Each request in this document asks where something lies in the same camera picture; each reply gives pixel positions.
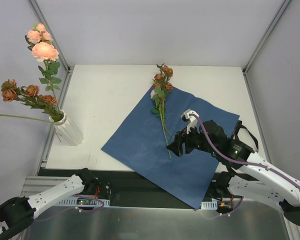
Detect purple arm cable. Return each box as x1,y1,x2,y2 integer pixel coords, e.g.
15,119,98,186
189,113,300,221
14,193,106,240

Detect orange and pink flower bouquet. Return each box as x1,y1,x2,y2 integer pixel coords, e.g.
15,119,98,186
150,63,174,146

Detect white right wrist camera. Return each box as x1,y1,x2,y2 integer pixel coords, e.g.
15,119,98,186
180,109,200,134

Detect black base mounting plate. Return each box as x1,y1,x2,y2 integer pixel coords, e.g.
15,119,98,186
37,167,231,210

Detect left white cable duct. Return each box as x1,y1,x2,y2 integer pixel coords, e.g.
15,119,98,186
55,196,110,208

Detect left aluminium frame post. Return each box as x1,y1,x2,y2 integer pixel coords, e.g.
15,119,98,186
27,0,71,73

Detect right aluminium frame post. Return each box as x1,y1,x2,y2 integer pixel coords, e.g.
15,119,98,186
242,0,293,76

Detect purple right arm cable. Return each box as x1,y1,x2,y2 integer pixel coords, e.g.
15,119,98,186
189,113,300,221

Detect peach peony flower stem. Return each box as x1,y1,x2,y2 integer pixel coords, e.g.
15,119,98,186
24,22,63,113

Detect white cable duct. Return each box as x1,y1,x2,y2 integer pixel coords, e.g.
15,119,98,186
55,196,110,208
200,200,218,211

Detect large orange rose stem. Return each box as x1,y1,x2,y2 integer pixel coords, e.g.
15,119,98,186
1,79,58,116

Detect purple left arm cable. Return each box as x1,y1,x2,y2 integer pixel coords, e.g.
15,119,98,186
14,193,106,240

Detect right white cable duct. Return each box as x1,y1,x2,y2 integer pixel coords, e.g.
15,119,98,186
200,200,218,211

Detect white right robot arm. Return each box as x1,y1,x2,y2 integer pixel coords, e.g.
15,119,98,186
167,120,300,227

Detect blue wrapping paper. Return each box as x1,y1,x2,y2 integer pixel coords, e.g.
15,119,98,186
100,86,240,210

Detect right aluminium table rail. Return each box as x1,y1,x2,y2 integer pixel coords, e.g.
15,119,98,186
242,71,271,162

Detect aluminium front rail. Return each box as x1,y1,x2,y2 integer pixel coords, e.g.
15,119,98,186
20,176,69,197

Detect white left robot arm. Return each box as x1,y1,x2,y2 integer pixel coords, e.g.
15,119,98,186
0,168,98,240

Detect black ribbon with gold letters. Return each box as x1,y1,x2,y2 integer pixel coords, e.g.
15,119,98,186
231,120,260,153

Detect small pink flower stem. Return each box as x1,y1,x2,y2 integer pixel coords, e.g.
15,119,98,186
0,113,52,124

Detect aluminium frame post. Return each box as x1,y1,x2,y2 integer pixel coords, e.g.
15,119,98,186
242,0,293,76
27,0,71,73

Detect white ribbed vase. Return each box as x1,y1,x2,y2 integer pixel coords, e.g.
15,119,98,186
49,110,84,146

